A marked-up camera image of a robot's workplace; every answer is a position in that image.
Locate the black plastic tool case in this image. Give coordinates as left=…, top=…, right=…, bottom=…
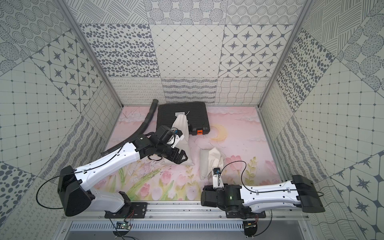
left=157, top=102, right=211, bottom=136

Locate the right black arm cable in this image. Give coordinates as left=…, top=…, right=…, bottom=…
left=220, top=160, right=325, bottom=199

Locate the black corrugated hose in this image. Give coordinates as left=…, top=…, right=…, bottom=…
left=100, top=98, right=159, bottom=157

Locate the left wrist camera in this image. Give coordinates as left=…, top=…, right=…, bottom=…
left=171, top=128, right=185, bottom=148

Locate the left small circuit board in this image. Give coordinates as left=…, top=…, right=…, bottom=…
left=116, top=222, right=132, bottom=231

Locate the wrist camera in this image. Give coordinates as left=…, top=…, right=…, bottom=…
left=213, top=168, right=224, bottom=190
left=171, top=128, right=185, bottom=148

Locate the right small circuit board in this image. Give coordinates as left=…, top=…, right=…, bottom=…
left=243, top=221, right=258, bottom=238

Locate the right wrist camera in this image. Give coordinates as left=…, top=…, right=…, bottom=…
left=213, top=168, right=224, bottom=190

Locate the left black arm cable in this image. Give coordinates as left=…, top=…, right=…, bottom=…
left=35, top=143, right=125, bottom=210

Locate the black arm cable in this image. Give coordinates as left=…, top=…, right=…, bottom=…
left=35, top=143, right=125, bottom=210
left=220, top=160, right=325, bottom=199

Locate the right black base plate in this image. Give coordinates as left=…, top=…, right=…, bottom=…
left=226, top=211, right=267, bottom=220

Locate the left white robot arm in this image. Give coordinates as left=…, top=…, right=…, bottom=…
left=58, top=126, right=189, bottom=219

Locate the pink floral table mat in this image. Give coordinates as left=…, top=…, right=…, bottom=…
left=96, top=107, right=281, bottom=201

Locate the small circuit board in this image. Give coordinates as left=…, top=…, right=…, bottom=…
left=243, top=221, right=258, bottom=238
left=116, top=222, right=132, bottom=231

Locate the tall white cloth soil bag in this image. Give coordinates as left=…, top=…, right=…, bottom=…
left=172, top=114, right=194, bottom=166

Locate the aluminium mounting rail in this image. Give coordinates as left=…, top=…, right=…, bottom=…
left=59, top=200, right=310, bottom=223

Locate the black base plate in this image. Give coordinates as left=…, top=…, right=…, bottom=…
left=226, top=211, right=267, bottom=220
left=105, top=202, right=148, bottom=219

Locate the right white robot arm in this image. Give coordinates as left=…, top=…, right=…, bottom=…
left=201, top=175, right=325, bottom=219

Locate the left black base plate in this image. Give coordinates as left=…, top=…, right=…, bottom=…
left=105, top=202, right=148, bottom=219

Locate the small white cloth soil bag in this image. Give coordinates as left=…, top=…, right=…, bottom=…
left=200, top=148, right=224, bottom=180

